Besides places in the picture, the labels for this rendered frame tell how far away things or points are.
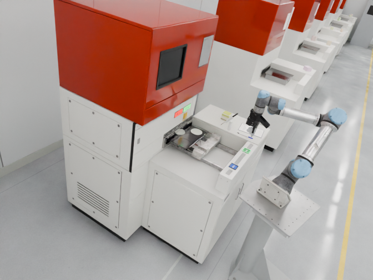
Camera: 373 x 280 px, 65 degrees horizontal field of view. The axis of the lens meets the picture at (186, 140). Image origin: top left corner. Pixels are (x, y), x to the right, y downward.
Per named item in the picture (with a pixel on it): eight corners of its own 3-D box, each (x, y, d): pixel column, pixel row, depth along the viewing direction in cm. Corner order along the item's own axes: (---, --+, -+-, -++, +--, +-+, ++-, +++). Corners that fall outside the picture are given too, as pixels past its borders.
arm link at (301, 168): (298, 182, 198) (343, 118, 203) (305, 181, 183) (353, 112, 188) (283, 171, 200) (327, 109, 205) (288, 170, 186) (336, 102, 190)
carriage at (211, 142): (191, 156, 228) (192, 153, 227) (212, 137, 256) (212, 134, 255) (200, 160, 226) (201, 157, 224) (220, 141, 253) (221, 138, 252)
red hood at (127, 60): (59, 85, 208) (52, -6, 176) (132, 63, 270) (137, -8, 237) (142, 126, 181) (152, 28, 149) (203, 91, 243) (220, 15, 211)
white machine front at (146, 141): (129, 171, 206) (132, 123, 184) (187, 128, 268) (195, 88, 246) (132, 173, 205) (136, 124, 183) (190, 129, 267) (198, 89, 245)
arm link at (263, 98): (271, 95, 197) (258, 91, 198) (266, 109, 203) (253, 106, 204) (271, 91, 203) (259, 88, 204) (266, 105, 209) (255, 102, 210)
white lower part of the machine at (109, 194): (67, 206, 274) (61, 133, 230) (125, 165, 337) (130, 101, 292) (125, 246, 249) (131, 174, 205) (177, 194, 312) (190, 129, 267)
